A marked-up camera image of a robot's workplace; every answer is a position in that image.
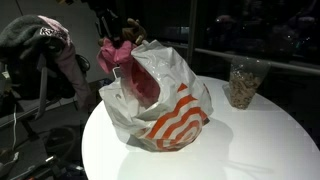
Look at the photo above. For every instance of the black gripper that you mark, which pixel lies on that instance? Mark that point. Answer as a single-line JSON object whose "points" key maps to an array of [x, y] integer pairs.
{"points": [[109, 23]]}

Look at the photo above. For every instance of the pink cloth with brown toy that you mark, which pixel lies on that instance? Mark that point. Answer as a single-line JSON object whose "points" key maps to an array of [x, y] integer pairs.
{"points": [[113, 53]]}

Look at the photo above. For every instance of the white orange plastic shopping bag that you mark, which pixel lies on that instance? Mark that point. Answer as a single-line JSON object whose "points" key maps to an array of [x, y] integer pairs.
{"points": [[158, 99]]}

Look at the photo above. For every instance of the dark and pink clothes pile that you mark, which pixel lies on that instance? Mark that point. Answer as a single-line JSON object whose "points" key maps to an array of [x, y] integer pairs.
{"points": [[32, 42]]}

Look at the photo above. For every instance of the clear bag of snacks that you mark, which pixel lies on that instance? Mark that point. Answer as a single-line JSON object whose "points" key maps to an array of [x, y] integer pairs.
{"points": [[245, 77]]}

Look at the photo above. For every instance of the window railing bar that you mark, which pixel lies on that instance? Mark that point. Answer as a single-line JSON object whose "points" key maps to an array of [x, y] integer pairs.
{"points": [[287, 66]]}

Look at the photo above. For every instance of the white round table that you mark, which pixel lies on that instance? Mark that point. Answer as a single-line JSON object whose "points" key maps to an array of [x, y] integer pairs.
{"points": [[262, 142]]}

